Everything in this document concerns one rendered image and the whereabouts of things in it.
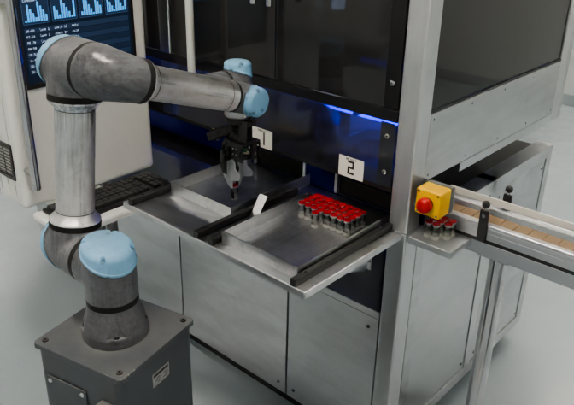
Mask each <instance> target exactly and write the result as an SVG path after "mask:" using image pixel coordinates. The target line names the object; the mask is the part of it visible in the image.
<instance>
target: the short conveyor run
mask: <svg viewBox="0 0 574 405"><path fill-rule="evenodd" d="M452 186H454V187H455V189H456V191H455V193H457V194H455V197H454V209H452V212H451V213H449V214H446V215H444V216H447V217H448V218H449V219H454V220H457V222H456V231H455V232H456V233H458V234H460V235H463V236H466V237H468V238H470V239H471V244H470V245H469V246H468V247H466V249H468V250H470V251H473V252H475V253H478V254H480V255H484V256H487V257H488V258H491V259H494V260H496V261H500V262H502V263H505V264H507V265H509V266H512V267H516V268H518V269H520V270H523V271H526V272H527V273H532V274H534V275H536V276H539V277H541V278H544V279H547V280H550V281H553V282H554V283H557V284H560V285H563V286H566V287H568V288H571V289H573V290H574V223H572V222H570V221H566V220H562V219H559V218H556V217H553V216H551V215H547V214H543V213H540V212H537V211H535V210H531V209H528V208H524V207H521V206H518V205H516V204H512V200H513V195H510V193H512V192H513V187H512V186H510V185H508V186H506V189H505V191H506V192H507V194H506V193H504V195H503V200H500V199H496V198H493V197H489V196H486V195H484V194H481V193H477V192H475V191H470V190H467V189H465V188H461V187H459V186H456V185H452ZM469 197H470V198H469ZM472 198H473V199H472ZM474 199H476V200H474ZM477 200H478V201H477ZM479 201H481V202H479ZM490 204H491V205H490ZM493 205H494V206H493ZM498 207H499V208H498ZM511 211H512V212H511ZM514 212H515V213H514ZM516 213H517V214H516ZM521 214H522V215H521ZM524 215H525V216H524ZM527 216H528V217H527ZM532 218H533V219H532ZM535 219H536V220H535ZM540 220H541V221H540ZM543 221H544V222H543ZM545 222H547V223H545ZM548 223H549V224H548ZM550 224H552V225H550ZM553 225H554V226H553ZM558 226H559V227H558ZM561 227H562V228H561ZM564 228H565V229H564ZM566 229H568V230H566ZM569 230H570V231H569ZM572 231H573V232H572Z"/></svg>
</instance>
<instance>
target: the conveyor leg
mask: <svg viewBox="0 0 574 405"><path fill-rule="evenodd" d="M478 255H480V254H478ZM482 256H483V257H486V258H488V257H487V256H484V255H482ZM508 266H509V265H507V264H505V263H502V262H500V261H496V260H494V259H491V258H489V267H488V272H487V278H486V283H485V288H484V293H483V303H482V308H481V314H480V319H479V324H478V329H477V339H476V344H475V349H474V355H473V360H472V366H471V376H470V381H469V386H468V391H467V397H466V405H483V400H484V396H485V391H486V385H487V381H488V376H489V367H490V362H491V357H492V352H493V348H494V342H495V334H496V328H497V324H498V319H499V314H500V309H501V300H502V295H503V291H504V285H505V281H506V276H507V267H508Z"/></svg>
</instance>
